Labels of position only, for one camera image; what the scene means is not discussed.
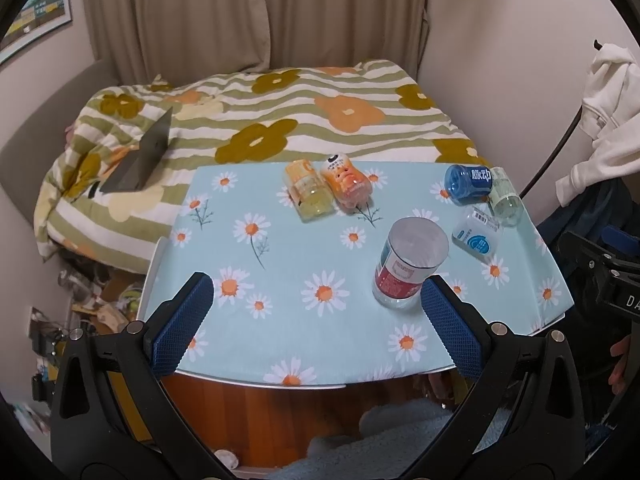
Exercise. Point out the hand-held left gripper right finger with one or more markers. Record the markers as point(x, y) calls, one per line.
point(450, 320)

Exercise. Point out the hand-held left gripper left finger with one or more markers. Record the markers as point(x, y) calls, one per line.
point(182, 320)

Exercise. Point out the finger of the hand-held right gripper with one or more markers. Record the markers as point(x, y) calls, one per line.
point(582, 250)

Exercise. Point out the clear cup with red label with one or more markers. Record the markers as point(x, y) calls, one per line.
point(407, 265)

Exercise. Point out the person's right hand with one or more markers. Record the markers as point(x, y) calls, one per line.
point(620, 365)

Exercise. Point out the dark blue garment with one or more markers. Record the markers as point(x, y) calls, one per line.
point(575, 210)

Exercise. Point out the clear bottle with blue label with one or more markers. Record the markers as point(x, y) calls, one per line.
point(479, 235)

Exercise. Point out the pale green plastic bottle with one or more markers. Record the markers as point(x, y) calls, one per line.
point(505, 200)

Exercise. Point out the pile of clutter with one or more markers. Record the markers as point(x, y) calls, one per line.
point(85, 305)

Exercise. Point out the white hoodie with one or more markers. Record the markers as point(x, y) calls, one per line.
point(607, 125)

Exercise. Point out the light blue daisy tablecloth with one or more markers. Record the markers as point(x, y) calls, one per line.
point(300, 260)

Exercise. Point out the blue plastic bottle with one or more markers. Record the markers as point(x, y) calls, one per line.
point(467, 184)

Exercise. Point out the small white object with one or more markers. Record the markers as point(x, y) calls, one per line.
point(226, 458)

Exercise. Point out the dark grey laptop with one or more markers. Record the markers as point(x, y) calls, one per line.
point(142, 160)

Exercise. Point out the orange plastic bottle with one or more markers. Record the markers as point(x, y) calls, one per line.
point(345, 180)

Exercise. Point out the yellow plastic bottle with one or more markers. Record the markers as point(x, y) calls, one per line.
point(307, 190)

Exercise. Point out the grey upholstered headboard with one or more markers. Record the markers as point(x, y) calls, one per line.
point(45, 125)

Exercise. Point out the green striped floral blanket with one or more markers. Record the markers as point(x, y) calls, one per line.
point(310, 115)

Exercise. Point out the beige curtain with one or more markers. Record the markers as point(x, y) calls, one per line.
point(250, 15)

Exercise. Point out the wall poster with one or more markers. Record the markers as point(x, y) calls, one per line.
point(37, 15)

